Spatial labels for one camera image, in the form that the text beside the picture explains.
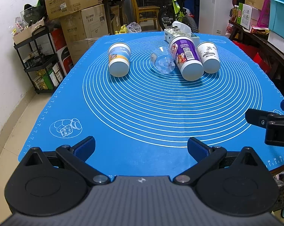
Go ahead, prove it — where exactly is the blue silicone baking mat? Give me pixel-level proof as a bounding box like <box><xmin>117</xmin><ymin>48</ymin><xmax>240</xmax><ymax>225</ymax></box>
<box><xmin>19</xmin><ymin>32</ymin><xmax>284</xmax><ymax>178</ymax></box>

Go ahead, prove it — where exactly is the lower cardboard box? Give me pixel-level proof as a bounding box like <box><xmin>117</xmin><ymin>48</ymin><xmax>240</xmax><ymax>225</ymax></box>
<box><xmin>60</xmin><ymin>4</ymin><xmax>108</xmax><ymax>64</ymax></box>

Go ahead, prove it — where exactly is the teal plastic storage bin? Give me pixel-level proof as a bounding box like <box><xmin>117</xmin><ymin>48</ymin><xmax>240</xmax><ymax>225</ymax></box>
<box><xmin>269</xmin><ymin>0</ymin><xmax>284</xmax><ymax>38</ymax></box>

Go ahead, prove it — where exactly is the blue beach print paper cup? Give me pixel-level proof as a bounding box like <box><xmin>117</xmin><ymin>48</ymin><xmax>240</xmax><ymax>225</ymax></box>
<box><xmin>108</xmin><ymin>42</ymin><xmax>131</xmax><ymax>78</ymax></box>

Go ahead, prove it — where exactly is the purple labelled paper cup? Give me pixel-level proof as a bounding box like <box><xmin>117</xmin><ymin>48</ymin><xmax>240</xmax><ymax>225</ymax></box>
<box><xmin>169</xmin><ymin>36</ymin><xmax>204</xmax><ymax>81</ymax></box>

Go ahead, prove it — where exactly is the green white carton box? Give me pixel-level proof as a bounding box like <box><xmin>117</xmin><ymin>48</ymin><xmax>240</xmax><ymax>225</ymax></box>
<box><xmin>236</xmin><ymin>3</ymin><xmax>253</xmax><ymax>30</ymax></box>

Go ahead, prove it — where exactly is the clear plastic bag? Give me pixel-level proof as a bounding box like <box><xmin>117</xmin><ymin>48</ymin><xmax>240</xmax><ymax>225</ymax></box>
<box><xmin>126</xmin><ymin>22</ymin><xmax>142</xmax><ymax>33</ymax></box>

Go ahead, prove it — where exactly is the white tissue box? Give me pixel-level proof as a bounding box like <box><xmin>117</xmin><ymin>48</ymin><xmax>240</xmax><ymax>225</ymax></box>
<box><xmin>164</xmin><ymin>21</ymin><xmax>200</xmax><ymax>46</ymax></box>

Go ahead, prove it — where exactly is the dark wooden side table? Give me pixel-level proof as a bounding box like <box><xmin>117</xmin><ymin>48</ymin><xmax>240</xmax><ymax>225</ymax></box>
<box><xmin>229</xmin><ymin>21</ymin><xmax>284</xmax><ymax>96</ymax></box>

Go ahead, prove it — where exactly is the yellow toy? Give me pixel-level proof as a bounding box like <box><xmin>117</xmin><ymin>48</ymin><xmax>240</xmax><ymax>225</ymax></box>
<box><xmin>115</xmin><ymin>24</ymin><xmax>128</xmax><ymax>35</ymax></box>

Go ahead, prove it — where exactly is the wooden chair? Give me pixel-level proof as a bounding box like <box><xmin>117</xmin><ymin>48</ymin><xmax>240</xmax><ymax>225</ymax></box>
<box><xmin>130</xmin><ymin>0</ymin><xmax>161</xmax><ymax>31</ymax></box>

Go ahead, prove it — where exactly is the white grey print paper cup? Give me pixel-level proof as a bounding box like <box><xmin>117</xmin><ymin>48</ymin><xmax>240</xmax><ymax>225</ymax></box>
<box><xmin>197</xmin><ymin>42</ymin><xmax>221</xmax><ymax>74</ymax></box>

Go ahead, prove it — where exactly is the red white appliance box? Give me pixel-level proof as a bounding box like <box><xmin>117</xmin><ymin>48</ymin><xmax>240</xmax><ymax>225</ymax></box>
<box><xmin>51</xmin><ymin>28</ymin><xmax>74</xmax><ymax>76</ymax></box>

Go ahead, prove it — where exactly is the clear plastic cup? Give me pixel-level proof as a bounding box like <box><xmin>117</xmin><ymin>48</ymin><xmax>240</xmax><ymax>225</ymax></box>
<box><xmin>150</xmin><ymin>53</ymin><xmax>175</xmax><ymax>74</ymax></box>

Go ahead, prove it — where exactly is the green black bicycle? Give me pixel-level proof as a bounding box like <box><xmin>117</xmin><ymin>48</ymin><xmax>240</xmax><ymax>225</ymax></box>
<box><xmin>157</xmin><ymin>0</ymin><xmax>199</xmax><ymax>33</ymax></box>

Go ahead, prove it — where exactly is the black metal shelf rack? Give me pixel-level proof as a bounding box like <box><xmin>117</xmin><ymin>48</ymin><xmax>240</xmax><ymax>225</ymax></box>
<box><xmin>14</xmin><ymin>25</ymin><xmax>66</xmax><ymax>93</ymax></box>

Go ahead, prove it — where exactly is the black helmet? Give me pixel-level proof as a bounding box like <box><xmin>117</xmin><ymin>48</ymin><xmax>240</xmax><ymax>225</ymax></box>
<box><xmin>23</xmin><ymin>4</ymin><xmax>44</xmax><ymax>24</ymax></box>

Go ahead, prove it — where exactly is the white chest freezer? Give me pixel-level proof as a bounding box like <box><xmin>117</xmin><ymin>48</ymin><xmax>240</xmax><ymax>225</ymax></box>
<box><xmin>199</xmin><ymin>0</ymin><xmax>233</xmax><ymax>36</ymax></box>

